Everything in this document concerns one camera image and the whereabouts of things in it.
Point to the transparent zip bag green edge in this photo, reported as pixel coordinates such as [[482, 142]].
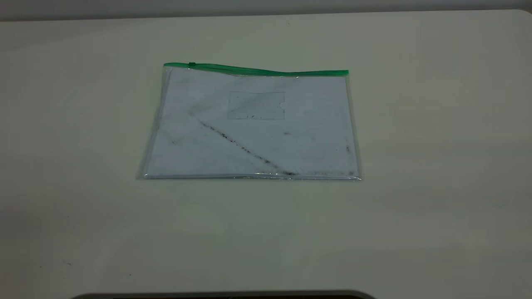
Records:
[[257, 141]]

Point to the dark grey rounded base edge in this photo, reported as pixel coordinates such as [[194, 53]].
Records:
[[224, 295]]

